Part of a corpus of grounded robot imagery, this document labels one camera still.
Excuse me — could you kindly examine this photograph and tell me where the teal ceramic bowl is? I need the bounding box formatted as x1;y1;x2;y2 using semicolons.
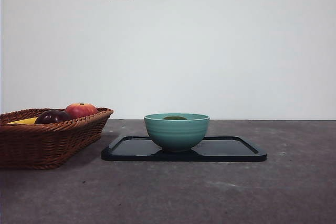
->
143;113;211;153

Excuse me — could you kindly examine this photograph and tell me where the black rectangular tray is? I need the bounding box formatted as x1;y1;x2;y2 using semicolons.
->
101;135;268;163

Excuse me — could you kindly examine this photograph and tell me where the red yellow apple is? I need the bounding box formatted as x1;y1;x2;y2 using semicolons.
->
65;102;98;119

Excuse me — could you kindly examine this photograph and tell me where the dark red plum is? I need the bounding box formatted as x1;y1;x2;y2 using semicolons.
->
34;109;72;124

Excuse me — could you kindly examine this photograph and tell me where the brown wicker basket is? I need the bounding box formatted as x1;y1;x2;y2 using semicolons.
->
0;107;114;170

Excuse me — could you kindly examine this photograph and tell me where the yellow banana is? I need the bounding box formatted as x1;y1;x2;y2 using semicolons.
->
7;117;38;125

